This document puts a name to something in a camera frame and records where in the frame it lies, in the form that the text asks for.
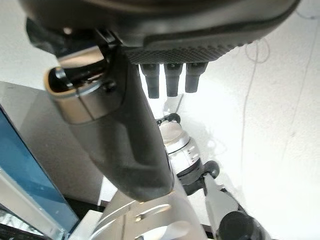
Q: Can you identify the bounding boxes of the thin floor cable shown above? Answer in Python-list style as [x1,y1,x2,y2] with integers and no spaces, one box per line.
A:
[239,37,272,177]

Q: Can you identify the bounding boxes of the blue glass panel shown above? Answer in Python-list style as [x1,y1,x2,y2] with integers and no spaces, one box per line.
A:
[0,104,80,236]

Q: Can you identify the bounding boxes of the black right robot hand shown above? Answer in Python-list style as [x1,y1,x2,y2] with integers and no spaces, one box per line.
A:
[18,0,301,202]

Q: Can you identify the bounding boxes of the white metal frame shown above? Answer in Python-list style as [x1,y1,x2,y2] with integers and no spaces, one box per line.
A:
[0,168,68,240]

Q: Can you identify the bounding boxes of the grey cabinet panel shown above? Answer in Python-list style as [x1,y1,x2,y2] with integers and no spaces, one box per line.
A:
[0,80,119,206]

